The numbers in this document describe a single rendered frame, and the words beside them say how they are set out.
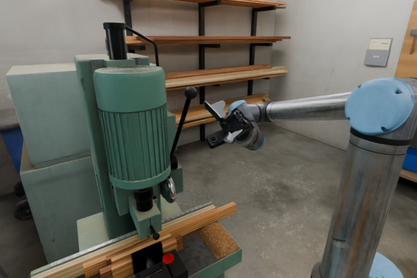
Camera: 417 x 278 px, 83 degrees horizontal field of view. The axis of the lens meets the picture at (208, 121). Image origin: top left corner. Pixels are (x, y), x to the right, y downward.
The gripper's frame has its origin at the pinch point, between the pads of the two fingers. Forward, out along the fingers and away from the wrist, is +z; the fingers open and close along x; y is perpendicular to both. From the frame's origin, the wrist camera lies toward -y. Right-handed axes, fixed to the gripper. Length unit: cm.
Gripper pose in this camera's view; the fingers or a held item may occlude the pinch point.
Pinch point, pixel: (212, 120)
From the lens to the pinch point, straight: 72.1
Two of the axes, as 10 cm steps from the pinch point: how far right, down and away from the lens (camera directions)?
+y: 7.7, -5.9, -2.5
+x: 4.2, 7.6, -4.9
